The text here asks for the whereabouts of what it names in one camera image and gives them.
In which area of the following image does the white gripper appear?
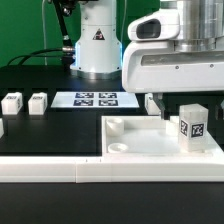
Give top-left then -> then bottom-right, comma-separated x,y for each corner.
122,8 -> 224,119

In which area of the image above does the white square table top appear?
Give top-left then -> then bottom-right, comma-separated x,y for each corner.
101,116 -> 223,157

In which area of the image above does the white L-shaped obstacle fence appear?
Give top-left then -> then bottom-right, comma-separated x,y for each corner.
0,118 -> 224,184

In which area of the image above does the white marker plate with tags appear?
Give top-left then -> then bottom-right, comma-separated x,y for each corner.
51,92 -> 139,108

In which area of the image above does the white block at left edge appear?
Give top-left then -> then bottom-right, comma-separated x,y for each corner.
0,118 -> 4,139

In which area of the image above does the black cable bundle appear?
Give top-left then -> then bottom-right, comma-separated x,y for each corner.
7,46 -> 76,67

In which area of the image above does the white thin cable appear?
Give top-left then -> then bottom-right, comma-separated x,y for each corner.
41,0 -> 49,66

